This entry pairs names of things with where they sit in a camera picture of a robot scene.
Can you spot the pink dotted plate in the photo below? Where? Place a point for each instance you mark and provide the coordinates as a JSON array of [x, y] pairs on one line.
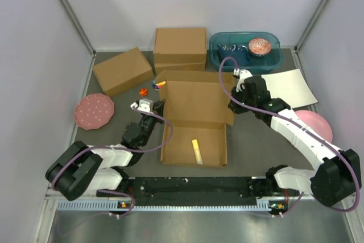
[[94, 111]]

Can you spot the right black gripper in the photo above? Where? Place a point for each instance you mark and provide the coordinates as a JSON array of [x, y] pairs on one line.
[[236, 108]]

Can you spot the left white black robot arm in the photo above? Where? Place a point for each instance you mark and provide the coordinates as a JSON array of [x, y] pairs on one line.
[[84, 168]]

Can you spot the red glitter leaf charm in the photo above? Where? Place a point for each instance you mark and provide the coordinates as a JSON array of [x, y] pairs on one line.
[[143, 92]]

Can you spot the plain pink plate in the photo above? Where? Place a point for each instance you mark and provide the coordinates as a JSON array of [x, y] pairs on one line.
[[317, 123]]

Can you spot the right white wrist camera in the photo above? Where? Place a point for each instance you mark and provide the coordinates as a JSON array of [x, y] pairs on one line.
[[241, 75]]

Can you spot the bottom stacked cardboard box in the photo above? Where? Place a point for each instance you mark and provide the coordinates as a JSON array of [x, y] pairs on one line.
[[160, 67]]

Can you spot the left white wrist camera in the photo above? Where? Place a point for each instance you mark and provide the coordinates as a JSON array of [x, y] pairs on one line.
[[143, 105]]

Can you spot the teal plastic bin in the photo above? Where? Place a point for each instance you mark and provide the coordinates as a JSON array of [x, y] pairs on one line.
[[258, 65]]

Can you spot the small folded cardboard box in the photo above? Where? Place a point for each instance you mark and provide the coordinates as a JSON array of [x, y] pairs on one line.
[[123, 72]]

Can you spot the brown cardboard box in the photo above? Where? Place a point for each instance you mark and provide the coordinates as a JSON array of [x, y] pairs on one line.
[[197, 108]]

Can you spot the stacked cardboard box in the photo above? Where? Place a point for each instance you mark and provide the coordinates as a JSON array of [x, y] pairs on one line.
[[160, 67], [180, 45]]

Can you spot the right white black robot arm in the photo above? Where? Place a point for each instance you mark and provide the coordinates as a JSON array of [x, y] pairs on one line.
[[335, 174]]

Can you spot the rainbow flower plush dark petals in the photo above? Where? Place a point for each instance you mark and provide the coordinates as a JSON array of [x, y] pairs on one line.
[[157, 86]]

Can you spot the dark blue patterned bowl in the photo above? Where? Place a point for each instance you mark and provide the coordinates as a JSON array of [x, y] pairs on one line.
[[236, 51]]

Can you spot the red white patterned bowl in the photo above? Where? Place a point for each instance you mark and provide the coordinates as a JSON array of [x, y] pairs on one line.
[[259, 47]]

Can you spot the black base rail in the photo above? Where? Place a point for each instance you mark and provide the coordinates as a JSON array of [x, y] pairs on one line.
[[194, 191]]

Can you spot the yellow highlighter pen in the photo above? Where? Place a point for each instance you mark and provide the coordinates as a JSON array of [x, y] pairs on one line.
[[197, 152]]

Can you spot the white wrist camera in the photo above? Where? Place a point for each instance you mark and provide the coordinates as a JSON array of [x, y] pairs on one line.
[[143, 105], [241, 75]]

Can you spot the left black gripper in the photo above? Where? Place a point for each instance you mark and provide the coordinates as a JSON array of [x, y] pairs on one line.
[[158, 107]]

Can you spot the top stacked cardboard box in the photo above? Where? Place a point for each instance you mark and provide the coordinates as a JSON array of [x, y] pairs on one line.
[[180, 45]]

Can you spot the white square plate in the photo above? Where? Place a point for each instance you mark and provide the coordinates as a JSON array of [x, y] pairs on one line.
[[291, 87]]

